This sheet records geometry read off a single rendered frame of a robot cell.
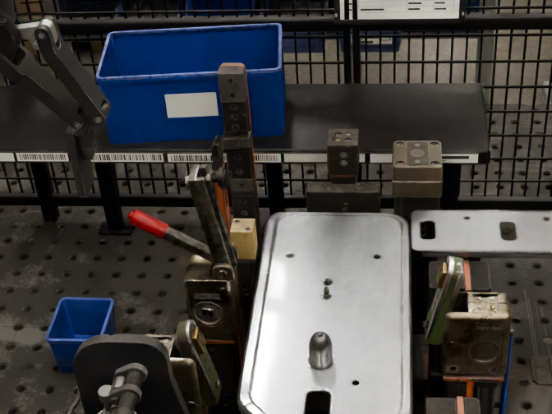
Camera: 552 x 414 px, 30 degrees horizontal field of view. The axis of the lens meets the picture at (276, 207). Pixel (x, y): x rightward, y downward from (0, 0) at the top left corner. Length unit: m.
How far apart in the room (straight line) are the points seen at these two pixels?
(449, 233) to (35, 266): 0.88
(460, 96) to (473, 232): 0.35
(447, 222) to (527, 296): 0.38
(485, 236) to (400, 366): 0.30
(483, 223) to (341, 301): 0.28
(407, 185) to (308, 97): 0.31
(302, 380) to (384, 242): 0.30
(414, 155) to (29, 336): 0.78
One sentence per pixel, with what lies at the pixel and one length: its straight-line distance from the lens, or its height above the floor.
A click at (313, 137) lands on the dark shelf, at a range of 1.74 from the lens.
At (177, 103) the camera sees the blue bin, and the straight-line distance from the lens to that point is 1.72.
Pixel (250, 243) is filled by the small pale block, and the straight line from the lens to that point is 1.50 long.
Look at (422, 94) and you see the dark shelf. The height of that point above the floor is 1.03.
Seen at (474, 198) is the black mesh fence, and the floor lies 0.76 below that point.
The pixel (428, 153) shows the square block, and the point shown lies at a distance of 1.65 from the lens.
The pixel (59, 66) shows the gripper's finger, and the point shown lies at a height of 1.58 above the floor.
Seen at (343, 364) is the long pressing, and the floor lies 1.00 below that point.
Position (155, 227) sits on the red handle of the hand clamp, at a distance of 1.41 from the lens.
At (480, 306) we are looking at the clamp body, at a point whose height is 1.04.
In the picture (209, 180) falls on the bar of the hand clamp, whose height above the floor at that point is 1.21.
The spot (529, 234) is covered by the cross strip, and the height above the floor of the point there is 1.00.
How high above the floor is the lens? 1.99
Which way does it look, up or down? 37 degrees down
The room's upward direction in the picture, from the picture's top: 4 degrees counter-clockwise
